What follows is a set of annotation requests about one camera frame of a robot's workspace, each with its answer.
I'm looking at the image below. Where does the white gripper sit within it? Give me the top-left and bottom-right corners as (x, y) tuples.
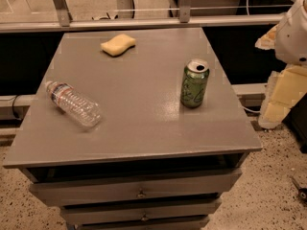
(255, 0), (307, 129)

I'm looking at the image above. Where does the clear plastic water bottle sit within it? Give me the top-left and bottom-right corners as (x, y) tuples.
(45, 80), (101, 127)

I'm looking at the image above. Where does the green soda can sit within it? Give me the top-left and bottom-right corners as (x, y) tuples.
(180, 58), (210, 108)

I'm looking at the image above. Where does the black floor object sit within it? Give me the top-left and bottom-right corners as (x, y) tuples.
(292, 177), (307, 203)

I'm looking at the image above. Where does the yellow sponge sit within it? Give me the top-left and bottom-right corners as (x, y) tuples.
(101, 34), (136, 57)

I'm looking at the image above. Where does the grey drawer cabinet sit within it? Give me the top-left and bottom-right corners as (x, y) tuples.
(4, 28), (261, 230)

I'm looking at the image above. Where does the metal railing frame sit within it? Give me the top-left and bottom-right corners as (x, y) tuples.
(0, 0), (295, 34)

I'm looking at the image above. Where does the black cable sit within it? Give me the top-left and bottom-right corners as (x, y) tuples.
(11, 95), (22, 121)

